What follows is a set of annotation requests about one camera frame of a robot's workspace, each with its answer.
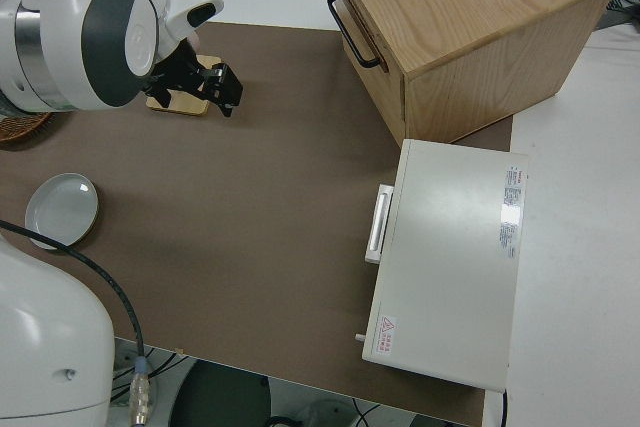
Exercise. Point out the brown wicker basket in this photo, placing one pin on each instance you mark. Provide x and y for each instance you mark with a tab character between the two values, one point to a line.
20	128

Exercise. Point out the white toaster oven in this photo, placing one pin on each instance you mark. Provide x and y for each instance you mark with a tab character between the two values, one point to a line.
450	267

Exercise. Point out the gray round plate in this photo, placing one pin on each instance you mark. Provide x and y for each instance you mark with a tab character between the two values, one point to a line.
62	209

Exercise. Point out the dark round floor base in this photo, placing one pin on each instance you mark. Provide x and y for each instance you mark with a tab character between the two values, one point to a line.
220	397

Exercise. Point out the wooden box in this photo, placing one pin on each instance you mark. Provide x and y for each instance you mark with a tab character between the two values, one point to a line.
475	32

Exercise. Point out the brown table mat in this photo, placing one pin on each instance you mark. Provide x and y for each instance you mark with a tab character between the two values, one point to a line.
260	207

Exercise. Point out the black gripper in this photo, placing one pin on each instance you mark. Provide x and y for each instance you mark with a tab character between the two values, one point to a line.
182	69

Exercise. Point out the wooden mug rack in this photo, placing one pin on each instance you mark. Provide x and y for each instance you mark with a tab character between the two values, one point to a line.
186	105

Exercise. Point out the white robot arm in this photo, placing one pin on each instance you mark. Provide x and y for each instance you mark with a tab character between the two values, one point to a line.
60	22

